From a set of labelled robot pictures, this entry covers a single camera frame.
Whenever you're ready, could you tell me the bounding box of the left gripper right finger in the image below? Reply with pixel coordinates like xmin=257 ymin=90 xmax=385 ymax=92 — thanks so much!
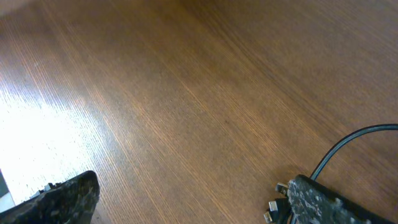
xmin=287 ymin=174 xmax=393 ymax=224

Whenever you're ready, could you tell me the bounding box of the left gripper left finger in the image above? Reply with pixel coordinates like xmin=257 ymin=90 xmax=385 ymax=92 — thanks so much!
xmin=1 ymin=170 xmax=100 ymax=224

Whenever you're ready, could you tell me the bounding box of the left camera black cable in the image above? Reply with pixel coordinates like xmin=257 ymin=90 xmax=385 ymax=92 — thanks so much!
xmin=309 ymin=123 xmax=398 ymax=182

